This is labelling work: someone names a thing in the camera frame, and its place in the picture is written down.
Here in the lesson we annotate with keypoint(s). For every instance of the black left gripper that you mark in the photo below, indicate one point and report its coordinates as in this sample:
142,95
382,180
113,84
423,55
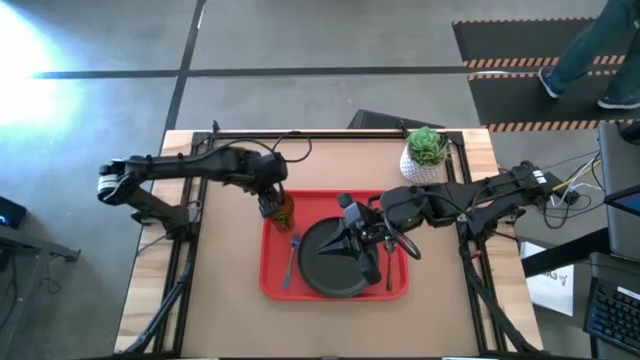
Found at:
272,202

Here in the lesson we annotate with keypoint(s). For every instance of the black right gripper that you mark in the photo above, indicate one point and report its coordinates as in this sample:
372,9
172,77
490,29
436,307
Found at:
376,231

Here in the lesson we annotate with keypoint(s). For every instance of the green faceted plastic cup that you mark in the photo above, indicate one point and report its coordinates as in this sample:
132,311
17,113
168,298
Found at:
284,220

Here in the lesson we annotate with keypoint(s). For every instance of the black round plate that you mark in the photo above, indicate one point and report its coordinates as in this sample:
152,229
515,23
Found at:
330,275

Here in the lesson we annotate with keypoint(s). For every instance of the dark metal spoon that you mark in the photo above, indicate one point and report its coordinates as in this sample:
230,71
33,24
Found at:
389,270

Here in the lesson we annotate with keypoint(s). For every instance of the iridescent blue metal fork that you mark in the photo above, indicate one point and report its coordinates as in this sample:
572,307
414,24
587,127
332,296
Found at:
290,260

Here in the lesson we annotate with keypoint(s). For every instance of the red plastic tray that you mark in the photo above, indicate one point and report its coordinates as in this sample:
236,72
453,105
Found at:
272,270

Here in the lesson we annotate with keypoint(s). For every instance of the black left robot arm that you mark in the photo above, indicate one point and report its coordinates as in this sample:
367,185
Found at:
200,165

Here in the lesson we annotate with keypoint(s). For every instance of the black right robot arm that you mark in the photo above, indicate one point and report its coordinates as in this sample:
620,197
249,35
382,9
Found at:
450,197

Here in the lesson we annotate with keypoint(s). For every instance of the succulent in white patterned pot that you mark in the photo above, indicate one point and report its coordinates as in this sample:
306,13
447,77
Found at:
425,150

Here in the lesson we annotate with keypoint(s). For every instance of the black angled panel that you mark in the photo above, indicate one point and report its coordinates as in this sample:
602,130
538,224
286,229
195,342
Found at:
380,121

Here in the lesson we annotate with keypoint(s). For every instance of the white paper bag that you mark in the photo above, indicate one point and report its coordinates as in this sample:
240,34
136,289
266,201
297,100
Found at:
550,290

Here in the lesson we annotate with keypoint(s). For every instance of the black desk bar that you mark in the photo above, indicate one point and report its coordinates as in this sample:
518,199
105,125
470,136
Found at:
565,255

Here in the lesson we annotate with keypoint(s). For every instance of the black hazard-striped floor mat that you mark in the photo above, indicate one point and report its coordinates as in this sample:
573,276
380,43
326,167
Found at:
500,42
515,100

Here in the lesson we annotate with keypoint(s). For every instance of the grey metal stand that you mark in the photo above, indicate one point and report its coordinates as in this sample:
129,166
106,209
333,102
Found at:
30,245

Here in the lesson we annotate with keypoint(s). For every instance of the black computer keyboard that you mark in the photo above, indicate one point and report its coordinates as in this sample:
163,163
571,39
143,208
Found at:
612,315

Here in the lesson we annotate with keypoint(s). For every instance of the black electronic device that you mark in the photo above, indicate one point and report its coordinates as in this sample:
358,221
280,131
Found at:
10,212

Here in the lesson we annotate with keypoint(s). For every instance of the tablet with blue screen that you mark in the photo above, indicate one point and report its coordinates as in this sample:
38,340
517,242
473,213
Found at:
627,202

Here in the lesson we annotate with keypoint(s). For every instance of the grey equipment case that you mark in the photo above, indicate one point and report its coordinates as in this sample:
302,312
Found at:
617,160

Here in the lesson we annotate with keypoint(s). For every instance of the person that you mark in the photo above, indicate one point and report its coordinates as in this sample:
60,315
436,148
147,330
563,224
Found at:
585,45

